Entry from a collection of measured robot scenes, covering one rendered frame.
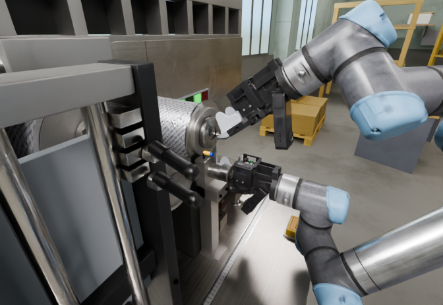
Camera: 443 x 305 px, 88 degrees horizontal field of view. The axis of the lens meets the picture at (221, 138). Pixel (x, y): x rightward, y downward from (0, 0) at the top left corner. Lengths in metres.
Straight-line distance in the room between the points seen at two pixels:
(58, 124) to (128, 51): 0.50
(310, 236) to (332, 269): 0.09
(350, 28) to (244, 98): 0.20
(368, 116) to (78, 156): 0.33
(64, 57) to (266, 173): 0.47
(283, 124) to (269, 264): 0.41
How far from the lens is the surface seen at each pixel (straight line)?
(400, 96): 0.35
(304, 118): 3.37
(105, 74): 0.18
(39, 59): 0.27
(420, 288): 2.13
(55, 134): 0.33
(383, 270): 0.52
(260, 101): 0.45
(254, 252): 0.72
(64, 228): 0.24
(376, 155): 3.41
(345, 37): 0.39
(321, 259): 0.56
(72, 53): 0.29
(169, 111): 0.54
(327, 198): 0.55
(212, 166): 0.52
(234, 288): 0.66
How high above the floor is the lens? 1.46
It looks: 25 degrees down
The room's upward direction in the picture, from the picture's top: straight up
